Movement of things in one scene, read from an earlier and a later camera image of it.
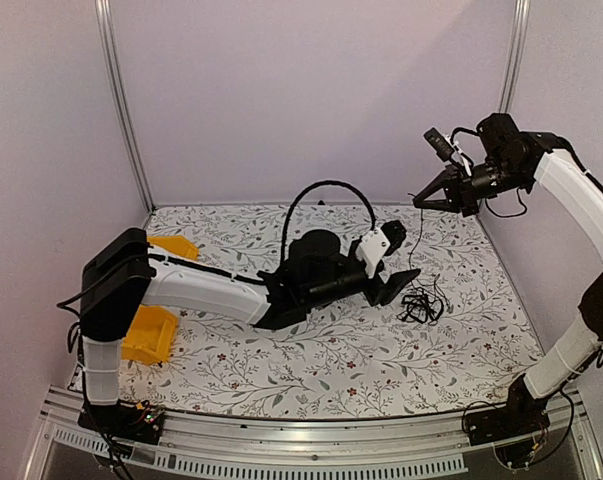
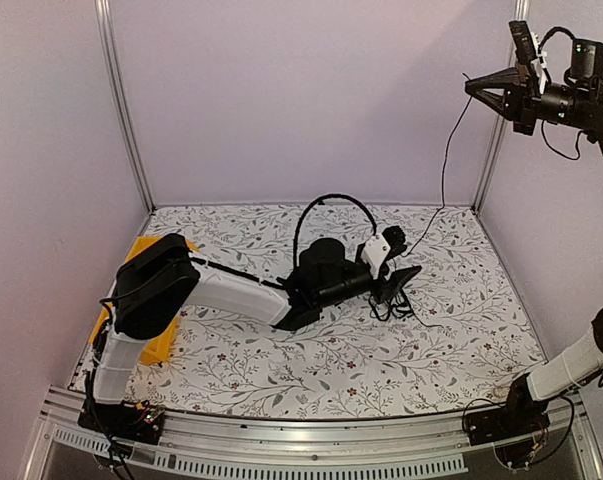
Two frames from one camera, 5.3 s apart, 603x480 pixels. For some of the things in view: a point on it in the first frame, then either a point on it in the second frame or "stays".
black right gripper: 460,191 → 521,100
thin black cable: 410,259 → 443,179
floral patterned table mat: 457,338 stays
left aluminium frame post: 103,14 stays
